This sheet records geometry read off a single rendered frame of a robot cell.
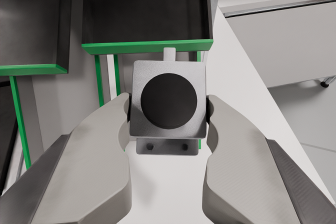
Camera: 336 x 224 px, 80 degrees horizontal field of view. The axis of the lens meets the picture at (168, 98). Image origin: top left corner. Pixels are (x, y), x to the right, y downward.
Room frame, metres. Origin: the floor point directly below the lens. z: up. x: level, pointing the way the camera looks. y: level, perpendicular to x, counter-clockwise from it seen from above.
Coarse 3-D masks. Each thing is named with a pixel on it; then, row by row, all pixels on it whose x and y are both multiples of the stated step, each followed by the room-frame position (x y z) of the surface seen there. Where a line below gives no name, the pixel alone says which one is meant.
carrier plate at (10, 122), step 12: (0, 96) 0.28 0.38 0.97; (12, 96) 0.27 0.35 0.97; (0, 108) 0.24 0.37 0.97; (12, 108) 0.24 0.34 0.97; (0, 120) 0.21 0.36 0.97; (12, 120) 0.21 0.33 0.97; (0, 132) 0.18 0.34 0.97; (12, 132) 0.18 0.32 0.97; (0, 144) 0.16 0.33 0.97; (12, 144) 0.16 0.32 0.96; (0, 156) 0.13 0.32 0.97; (0, 168) 0.11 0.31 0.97; (0, 180) 0.09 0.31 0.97
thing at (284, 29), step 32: (224, 0) 0.81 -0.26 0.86; (256, 0) 0.80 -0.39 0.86; (288, 0) 0.81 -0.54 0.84; (320, 0) 0.85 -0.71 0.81; (256, 32) 0.80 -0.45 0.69; (288, 32) 0.83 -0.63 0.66; (320, 32) 0.86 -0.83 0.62; (256, 64) 0.81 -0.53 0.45; (288, 64) 0.85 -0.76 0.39; (320, 64) 0.89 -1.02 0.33
